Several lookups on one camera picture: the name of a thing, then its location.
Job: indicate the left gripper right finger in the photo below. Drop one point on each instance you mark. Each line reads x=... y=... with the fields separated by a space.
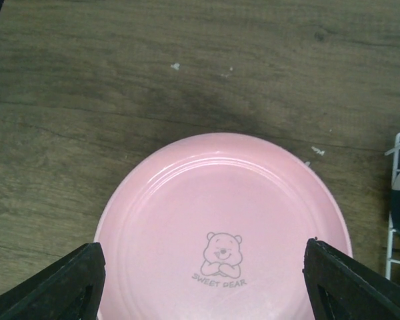
x=340 y=287

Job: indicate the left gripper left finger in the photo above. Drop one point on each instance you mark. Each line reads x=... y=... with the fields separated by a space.
x=70 y=288

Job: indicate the pink plate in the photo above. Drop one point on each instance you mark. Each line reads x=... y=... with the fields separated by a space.
x=215 y=226

